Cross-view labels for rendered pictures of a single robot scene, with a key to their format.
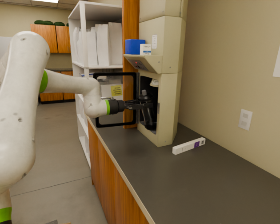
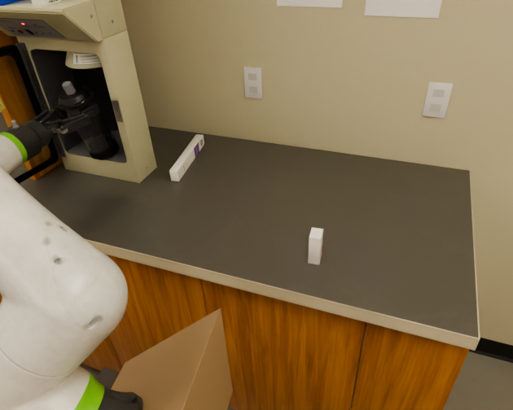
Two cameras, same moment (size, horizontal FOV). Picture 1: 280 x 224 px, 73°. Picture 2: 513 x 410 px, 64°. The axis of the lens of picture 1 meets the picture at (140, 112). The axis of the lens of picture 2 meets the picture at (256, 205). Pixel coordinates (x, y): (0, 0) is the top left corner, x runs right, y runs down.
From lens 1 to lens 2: 0.42 m
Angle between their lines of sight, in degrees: 41
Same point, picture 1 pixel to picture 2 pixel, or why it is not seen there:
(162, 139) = (142, 165)
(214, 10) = not seen: outside the picture
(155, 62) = (86, 17)
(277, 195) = (326, 171)
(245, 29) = not seen: outside the picture
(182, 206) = (249, 241)
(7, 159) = (117, 285)
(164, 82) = (111, 55)
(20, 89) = not seen: outside the picture
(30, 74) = not seen: outside the picture
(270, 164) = (301, 136)
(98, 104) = not seen: outside the picture
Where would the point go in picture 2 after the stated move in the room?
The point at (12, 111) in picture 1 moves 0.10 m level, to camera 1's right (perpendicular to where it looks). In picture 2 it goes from (41, 222) to (113, 189)
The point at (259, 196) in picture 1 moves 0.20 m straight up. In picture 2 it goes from (313, 181) to (315, 126)
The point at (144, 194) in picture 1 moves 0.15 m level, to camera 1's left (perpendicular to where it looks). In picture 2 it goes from (191, 256) to (142, 287)
